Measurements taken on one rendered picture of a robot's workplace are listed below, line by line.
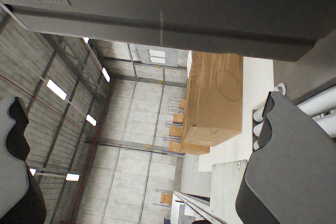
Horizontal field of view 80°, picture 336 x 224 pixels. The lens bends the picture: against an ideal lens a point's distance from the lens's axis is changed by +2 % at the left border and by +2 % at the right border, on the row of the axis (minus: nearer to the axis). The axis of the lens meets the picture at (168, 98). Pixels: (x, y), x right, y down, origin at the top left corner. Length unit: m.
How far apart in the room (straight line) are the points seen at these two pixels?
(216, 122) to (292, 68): 0.20
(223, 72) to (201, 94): 0.07
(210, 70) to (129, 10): 0.29
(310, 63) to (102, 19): 0.21
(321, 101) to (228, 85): 0.24
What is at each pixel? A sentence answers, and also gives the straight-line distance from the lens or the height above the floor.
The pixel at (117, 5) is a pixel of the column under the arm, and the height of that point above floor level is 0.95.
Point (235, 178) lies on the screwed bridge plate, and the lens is 0.44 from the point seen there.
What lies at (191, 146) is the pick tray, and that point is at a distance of 0.74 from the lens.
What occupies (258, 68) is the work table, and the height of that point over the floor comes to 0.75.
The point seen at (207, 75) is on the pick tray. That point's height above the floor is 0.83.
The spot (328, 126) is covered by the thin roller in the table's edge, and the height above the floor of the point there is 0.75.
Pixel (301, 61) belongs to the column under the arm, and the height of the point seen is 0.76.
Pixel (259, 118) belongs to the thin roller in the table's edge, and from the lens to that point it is 0.36.
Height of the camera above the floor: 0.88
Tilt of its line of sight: 3 degrees up
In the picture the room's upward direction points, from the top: 82 degrees counter-clockwise
